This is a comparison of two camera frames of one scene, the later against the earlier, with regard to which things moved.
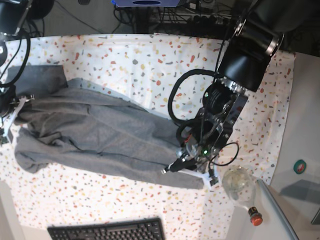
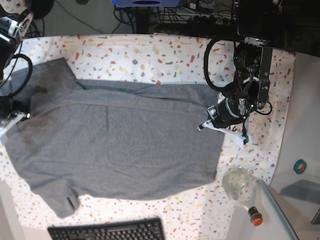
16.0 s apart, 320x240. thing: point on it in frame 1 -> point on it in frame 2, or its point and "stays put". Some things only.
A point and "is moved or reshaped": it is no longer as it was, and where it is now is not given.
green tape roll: x=299 y=166 stays put
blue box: x=146 y=3 stays put
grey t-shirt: x=81 y=127 is moved or reshaped
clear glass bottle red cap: x=239 y=184 stays put
